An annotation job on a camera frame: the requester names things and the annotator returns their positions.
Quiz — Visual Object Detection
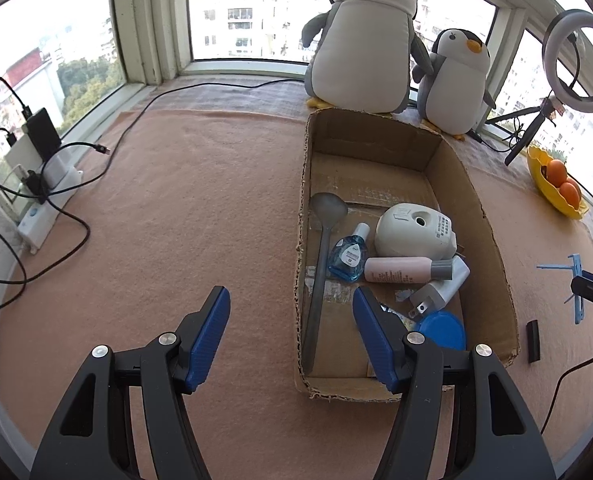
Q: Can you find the black power bank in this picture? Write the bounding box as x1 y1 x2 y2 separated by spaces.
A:
21 106 62 161

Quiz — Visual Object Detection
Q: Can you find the checked cloth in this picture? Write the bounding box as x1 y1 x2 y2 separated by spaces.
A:
141 77 593 241

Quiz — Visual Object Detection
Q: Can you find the white power strip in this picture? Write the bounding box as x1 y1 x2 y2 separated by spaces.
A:
16 152 84 254

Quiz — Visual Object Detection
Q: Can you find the looped black charging cable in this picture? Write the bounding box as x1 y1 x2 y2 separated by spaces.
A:
0 76 112 315

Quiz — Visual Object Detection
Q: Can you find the black plug adapter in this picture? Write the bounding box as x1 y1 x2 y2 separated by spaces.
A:
19 170 52 196

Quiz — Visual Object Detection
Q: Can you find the white round device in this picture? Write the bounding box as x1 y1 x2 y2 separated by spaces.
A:
375 202 458 257

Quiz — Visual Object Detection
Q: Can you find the blue round tape measure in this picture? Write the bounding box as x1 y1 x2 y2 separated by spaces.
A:
417 310 466 351

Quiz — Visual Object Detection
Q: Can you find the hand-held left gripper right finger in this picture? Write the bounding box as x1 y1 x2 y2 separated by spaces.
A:
351 286 557 480

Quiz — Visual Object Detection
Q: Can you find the patterned white lighter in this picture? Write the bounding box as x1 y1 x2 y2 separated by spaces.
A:
381 305 420 333

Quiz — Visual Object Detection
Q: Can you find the long black cable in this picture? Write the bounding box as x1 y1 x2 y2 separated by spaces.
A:
109 80 310 153

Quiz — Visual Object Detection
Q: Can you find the white window frame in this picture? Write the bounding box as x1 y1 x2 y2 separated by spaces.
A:
0 0 593 211

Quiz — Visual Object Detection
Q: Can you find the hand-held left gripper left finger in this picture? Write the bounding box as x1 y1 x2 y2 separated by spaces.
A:
29 286 231 480

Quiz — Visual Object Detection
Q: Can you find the white power bank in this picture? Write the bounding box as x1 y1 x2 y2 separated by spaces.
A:
4 137 44 176

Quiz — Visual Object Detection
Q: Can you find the grey translucent spoon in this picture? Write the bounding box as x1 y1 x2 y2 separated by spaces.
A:
301 192 349 373

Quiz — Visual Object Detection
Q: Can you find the blue plastic phone stand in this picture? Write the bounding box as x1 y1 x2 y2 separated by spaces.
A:
537 254 586 323

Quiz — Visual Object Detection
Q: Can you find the small blue liquid bottle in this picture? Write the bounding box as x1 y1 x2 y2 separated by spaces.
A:
327 222 371 282

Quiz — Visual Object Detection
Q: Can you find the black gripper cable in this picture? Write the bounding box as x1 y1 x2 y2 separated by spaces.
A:
541 351 593 433

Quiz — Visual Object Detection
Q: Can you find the yellow fruit bowl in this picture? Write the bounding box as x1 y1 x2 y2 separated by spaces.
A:
527 145 590 220

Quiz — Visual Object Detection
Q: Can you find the black power strip cable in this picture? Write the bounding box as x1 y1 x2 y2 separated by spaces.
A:
479 132 515 155

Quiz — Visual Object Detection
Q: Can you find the white ring light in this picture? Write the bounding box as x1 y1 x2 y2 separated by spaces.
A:
543 8 593 113

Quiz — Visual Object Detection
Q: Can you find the pink tube with grey cap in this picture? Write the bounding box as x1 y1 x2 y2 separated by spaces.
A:
364 256 456 285

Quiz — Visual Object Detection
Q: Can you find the white charger plug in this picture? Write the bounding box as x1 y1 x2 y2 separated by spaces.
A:
407 255 471 322

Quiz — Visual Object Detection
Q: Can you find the cardboard box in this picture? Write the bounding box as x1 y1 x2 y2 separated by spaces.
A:
294 107 520 403

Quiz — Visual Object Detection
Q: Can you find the black stick tube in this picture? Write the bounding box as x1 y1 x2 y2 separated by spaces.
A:
527 319 541 362

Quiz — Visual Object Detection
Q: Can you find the small penguin plush toy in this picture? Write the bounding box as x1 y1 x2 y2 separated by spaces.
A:
411 28 497 142

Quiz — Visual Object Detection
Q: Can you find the large penguin plush toy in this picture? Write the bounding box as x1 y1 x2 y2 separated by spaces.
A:
301 0 433 116

